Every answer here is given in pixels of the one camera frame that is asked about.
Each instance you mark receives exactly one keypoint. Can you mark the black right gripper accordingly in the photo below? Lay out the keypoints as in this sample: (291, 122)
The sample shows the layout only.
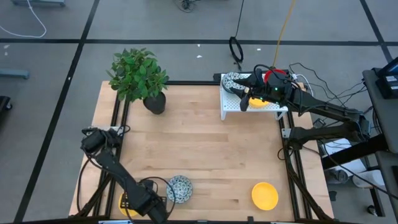
(275, 90)

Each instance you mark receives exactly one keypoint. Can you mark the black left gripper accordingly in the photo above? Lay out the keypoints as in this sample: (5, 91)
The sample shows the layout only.
(146, 202)

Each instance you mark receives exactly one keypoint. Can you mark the yellow plastic mini bowl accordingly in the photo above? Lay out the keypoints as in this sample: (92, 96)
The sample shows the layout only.
(123, 210)
(258, 104)
(265, 196)

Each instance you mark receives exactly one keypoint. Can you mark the teal patterned ceramic bowl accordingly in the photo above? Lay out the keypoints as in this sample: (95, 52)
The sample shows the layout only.
(182, 189)
(228, 81)

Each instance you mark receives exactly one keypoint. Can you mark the red plastic mini bowl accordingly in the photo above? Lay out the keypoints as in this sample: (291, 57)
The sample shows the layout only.
(279, 71)

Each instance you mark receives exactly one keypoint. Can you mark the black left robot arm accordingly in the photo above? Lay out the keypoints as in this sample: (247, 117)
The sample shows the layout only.
(115, 168)

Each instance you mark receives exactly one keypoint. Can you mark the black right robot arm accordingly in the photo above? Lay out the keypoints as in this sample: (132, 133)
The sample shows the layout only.
(326, 110)

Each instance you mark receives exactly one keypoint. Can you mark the white perforated metal shelf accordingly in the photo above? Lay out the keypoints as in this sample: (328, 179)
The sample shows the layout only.
(231, 104)

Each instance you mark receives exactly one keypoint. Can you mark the black plant pot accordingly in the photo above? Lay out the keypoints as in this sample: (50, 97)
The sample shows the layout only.
(155, 104)

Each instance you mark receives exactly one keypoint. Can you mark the green leafy plant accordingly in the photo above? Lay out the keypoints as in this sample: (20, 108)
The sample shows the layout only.
(136, 74)

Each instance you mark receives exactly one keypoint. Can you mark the grey desk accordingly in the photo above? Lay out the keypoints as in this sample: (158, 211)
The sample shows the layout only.
(385, 124)

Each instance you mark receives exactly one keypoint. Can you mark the black monitor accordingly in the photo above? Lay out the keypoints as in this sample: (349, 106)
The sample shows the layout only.
(388, 77)

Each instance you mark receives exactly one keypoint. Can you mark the silver mounting bracket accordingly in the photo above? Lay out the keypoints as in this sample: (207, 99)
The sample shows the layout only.
(286, 133)

